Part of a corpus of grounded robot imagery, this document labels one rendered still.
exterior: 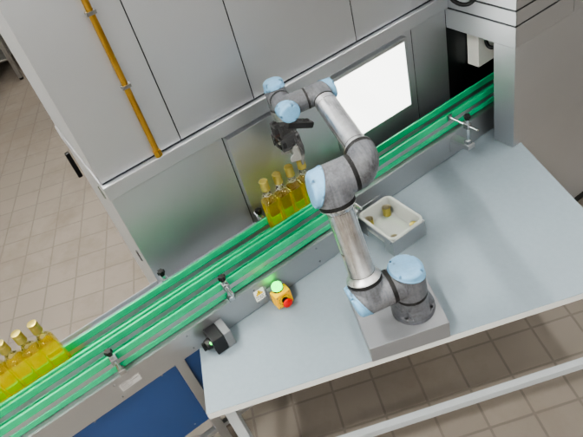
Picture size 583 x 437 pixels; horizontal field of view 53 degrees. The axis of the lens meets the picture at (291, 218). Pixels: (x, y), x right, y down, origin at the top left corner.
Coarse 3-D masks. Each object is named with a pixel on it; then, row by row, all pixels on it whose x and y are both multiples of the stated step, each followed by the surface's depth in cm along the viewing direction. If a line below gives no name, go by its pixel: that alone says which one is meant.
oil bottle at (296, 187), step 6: (288, 180) 230; (288, 186) 230; (294, 186) 229; (300, 186) 231; (294, 192) 231; (300, 192) 232; (294, 198) 232; (300, 198) 234; (300, 204) 235; (306, 204) 237
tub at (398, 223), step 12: (384, 204) 249; (396, 204) 245; (360, 216) 243; (372, 216) 248; (396, 216) 249; (408, 216) 242; (420, 216) 235; (384, 228) 245; (396, 228) 243; (408, 228) 232
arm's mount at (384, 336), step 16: (368, 320) 206; (384, 320) 204; (432, 320) 199; (448, 320) 198; (368, 336) 201; (384, 336) 199; (400, 336) 198; (416, 336) 198; (432, 336) 200; (448, 336) 202; (384, 352) 200; (400, 352) 202
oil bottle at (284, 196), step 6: (276, 186) 230; (276, 192) 228; (282, 192) 227; (288, 192) 229; (282, 198) 228; (288, 198) 230; (282, 204) 230; (288, 204) 231; (294, 204) 233; (282, 210) 233; (288, 210) 233; (294, 210) 235; (288, 216) 235
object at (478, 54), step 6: (468, 36) 269; (474, 36) 266; (468, 42) 271; (474, 42) 269; (480, 42) 267; (492, 42) 272; (468, 48) 273; (474, 48) 270; (480, 48) 269; (486, 48) 271; (468, 54) 275; (474, 54) 272; (480, 54) 271; (486, 54) 273; (492, 54) 276; (468, 60) 278; (474, 60) 275; (480, 60) 273; (486, 60) 275; (480, 66) 275
